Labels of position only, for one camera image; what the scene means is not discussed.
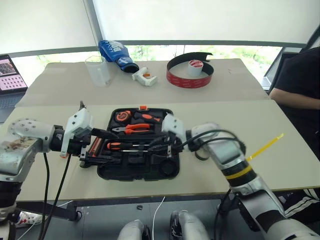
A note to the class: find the dark red tool block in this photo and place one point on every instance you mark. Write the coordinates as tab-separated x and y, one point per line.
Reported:
94	147

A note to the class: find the white glue gun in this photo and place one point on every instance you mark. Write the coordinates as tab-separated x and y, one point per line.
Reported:
146	79

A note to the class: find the white red sneaker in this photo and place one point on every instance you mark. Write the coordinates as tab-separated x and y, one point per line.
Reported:
28	218

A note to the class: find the thin steel screwdriver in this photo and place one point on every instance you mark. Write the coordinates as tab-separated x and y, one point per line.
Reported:
135	150

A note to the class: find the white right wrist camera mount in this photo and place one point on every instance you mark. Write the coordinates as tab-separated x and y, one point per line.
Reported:
172	125

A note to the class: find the black electrical tape roll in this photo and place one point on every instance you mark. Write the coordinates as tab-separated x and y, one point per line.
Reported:
201	156

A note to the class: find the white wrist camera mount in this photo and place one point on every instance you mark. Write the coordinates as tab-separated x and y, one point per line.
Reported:
172	125
80	120

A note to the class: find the orange black tape measure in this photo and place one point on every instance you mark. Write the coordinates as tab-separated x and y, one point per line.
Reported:
123	116

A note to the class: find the clear plastic measuring cup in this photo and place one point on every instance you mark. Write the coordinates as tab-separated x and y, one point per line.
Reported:
98	71

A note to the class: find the black white striped trouser leg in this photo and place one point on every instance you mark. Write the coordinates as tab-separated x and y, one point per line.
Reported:
305	202

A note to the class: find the white tape roll red core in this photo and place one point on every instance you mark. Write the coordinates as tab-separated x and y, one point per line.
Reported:
195	67

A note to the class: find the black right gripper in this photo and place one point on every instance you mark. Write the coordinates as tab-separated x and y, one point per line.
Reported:
177	144

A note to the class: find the silver rounded robot leg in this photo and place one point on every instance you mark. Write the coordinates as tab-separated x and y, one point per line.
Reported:
190	225
132	231

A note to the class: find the black plastic tool case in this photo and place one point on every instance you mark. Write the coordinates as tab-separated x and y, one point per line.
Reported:
140	173

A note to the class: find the red black tape coil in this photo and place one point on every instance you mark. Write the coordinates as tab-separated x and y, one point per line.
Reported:
187	82

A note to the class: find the small black floor object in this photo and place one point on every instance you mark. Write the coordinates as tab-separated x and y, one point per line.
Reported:
139	207

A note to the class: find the yellow stick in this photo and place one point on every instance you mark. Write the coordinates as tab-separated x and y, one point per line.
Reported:
265	147

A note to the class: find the person in black shirt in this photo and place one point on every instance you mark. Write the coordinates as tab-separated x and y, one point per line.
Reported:
300	75

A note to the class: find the black table frame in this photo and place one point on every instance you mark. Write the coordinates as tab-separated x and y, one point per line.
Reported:
50	210

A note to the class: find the orange black screwdriver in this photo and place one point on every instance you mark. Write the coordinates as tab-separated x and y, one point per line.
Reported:
117	145

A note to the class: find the open laptop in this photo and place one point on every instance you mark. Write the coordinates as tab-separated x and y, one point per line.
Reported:
10	80

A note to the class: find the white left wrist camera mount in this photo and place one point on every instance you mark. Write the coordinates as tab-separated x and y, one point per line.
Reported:
80	120

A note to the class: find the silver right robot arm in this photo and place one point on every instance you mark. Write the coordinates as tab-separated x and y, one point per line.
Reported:
240	160

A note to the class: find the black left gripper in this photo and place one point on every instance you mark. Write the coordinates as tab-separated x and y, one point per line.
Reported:
78	145

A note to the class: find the person's bare forearm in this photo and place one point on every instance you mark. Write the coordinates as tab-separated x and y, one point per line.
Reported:
292	100

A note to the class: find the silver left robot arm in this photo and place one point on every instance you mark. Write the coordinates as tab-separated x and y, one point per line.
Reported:
22	147

